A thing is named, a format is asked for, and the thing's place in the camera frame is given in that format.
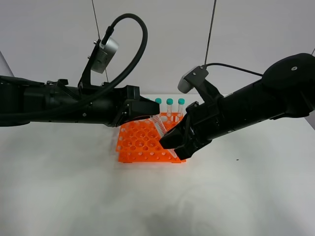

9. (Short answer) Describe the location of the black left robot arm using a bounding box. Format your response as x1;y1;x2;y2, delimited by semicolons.
0;76;160;127

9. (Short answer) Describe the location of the black right camera cable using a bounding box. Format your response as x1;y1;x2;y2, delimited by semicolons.
200;63;263;77

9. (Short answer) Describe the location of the black left camera cable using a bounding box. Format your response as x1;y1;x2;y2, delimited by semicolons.
0;14;149;116

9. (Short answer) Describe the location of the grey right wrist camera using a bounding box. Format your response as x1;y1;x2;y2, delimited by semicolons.
178;65;209;94

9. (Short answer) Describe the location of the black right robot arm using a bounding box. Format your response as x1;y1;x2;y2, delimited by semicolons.
160;53;315;160

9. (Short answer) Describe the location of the black camera cable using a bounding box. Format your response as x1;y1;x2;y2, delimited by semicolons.
200;63;263;77
0;14;149;116

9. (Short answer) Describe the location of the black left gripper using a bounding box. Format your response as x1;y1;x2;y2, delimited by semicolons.
106;86;160;127

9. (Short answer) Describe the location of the orange test tube rack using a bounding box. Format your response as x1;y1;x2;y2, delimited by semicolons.
116;119;186;163

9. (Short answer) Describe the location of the teal-capped test tube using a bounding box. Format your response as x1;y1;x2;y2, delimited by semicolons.
150;115;177;158

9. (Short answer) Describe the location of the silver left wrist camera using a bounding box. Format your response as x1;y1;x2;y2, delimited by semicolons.
89;37;119;74

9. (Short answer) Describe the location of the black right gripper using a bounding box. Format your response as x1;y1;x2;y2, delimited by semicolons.
159;102;236;160

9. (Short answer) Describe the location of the back-row test tube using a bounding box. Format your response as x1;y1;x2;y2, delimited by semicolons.
166;98;173;117
177;98;185;118
155;98;162;104

